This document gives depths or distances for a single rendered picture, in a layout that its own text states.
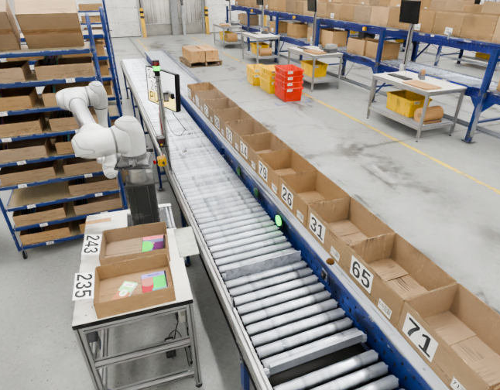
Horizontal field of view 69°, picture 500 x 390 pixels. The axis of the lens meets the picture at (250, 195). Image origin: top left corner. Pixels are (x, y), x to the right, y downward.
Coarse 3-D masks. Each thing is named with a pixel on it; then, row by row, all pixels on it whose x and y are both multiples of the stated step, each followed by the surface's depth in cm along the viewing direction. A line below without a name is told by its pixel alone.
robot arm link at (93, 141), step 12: (60, 96) 240; (72, 96) 238; (84, 96) 245; (72, 108) 233; (84, 108) 230; (84, 120) 219; (84, 132) 204; (96, 132) 205; (108, 132) 207; (72, 144) 206; (84, 144) 201; (96, 144) 203; (108, 144) 206; (84, 156) 205; (96, 156) 208
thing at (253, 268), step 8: (280, 256) 209; (288, 256) 211; (296, 256) 214; (248, 264) 203; (256, 264) 205; (264, 264) 207; (272, 264) 210; (280, 264) 212; (288, 264) 214; (232, 272) 201; (240, 272) 203; (248, 272) 206; (256, 272) 208
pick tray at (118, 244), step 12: (120, 228) 226; (132, 228) 229; (144, 228) 231; (156, 228) 233; (108, 240) 228; (120, 240) 230; (132, 240) 231; (108, 252) 220; (120, 252) 220; (132, 252) 220; (144, 252) 206; (156, 252) 208; (168, 252) 211
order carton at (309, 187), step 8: (280, 176) 243; (288, 176) 245; (296, 176) 248; (304, 176) 250; (312, 176) 253; (320, 176) 249; (280, 184) 243; (288, 184) 248; (296, 184) 251; (304, 184) 253; (312, 184) 256; (320, 184) 250; (328, 184) 241; (336, 184) 232; (280, 192) 245; (296, 192) 254; (304, 192) 256; (312, 192) 256; (320, 192) 252; (328, 192) 243; (336, 192) 234; (344, 192) 225; (296, 200) 224; (304, 200) 246; (312, 200) 246; (320, 200) 247; (288, 208) 238; (296, 208) 226; (304, 208) 216; (296, 216) 228; (304, 216) 218; (304, 224) 220
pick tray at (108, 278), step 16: (160, 256) 205; (96, 272) 194; (112, 272) 200; (128, 272) 204; (144, 272) 205; (96, 288) 187; (112, 288) 194; (96, 304) 173; (112, 304) 176; (128, 304) 179; (144, 304) 182
